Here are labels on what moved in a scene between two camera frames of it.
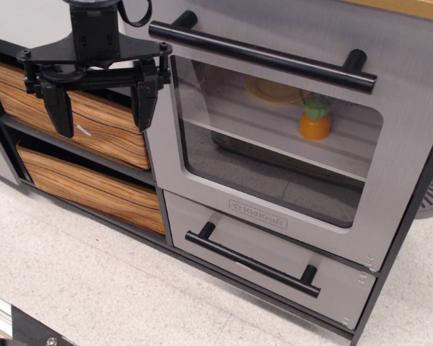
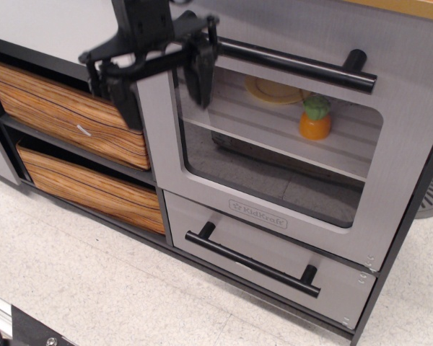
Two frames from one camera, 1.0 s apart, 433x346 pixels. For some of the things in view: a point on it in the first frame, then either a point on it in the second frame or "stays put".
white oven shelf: [221, 101] stays put
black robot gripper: [95, 54] → [148, 37]
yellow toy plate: [272, 91] stays put
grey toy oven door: [310, 120] stays put
